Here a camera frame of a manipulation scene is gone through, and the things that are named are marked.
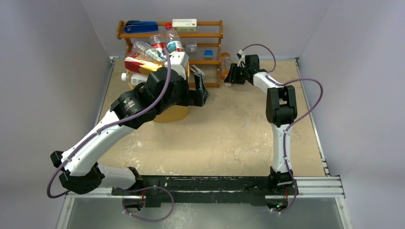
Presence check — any blue green label white-cap bottle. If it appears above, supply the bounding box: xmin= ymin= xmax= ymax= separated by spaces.
xmin=132 ymin=41 xmax=166 ymax=63

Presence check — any red landscape label bottle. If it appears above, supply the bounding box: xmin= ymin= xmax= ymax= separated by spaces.
xmin=165 ymin=23 xmax=184 ymax=53

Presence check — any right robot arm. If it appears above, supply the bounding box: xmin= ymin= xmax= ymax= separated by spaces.
xmin=224 ymin=54 xmax=298 ymax=194

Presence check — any yellow plastic bin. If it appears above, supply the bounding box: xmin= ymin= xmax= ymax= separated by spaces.
xmin=126 ymin=53 xmax=190 ymax=123

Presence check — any white red box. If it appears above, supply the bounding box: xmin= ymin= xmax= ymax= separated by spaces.
xmin=172 ymin=19 xmax=197 ymax=32

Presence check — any red gold label bottle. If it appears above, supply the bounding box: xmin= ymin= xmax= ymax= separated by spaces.
xmin=124 ymin=52 xmax=164 ymax=75

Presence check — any white stapler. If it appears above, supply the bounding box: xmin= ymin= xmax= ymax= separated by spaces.
xmin=190 ymin=64 xmax=205 ymax=79

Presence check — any blue eraser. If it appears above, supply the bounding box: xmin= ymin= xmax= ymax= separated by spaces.
xmin=203 ymin=50 xmax=213 ymax=60

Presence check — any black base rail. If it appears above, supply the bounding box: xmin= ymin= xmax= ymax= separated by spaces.
xmin=112 ymin=174 xmax=298 ymax=211

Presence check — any orange label bottle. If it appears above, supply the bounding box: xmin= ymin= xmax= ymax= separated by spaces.
xmin=220 ymin=52 xmax=232 ymax=80

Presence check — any wooden shelf rack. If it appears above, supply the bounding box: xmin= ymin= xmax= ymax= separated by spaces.
xmin=116 ymin=20 xmax=224 ymax=88

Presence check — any blue stapler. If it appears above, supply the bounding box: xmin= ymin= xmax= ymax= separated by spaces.
xmin=124 ymin=21 xmax=159 ymax=34

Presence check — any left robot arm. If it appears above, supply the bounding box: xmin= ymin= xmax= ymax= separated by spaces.
xmin=50 ymin=51 xmax=208 ymax=195

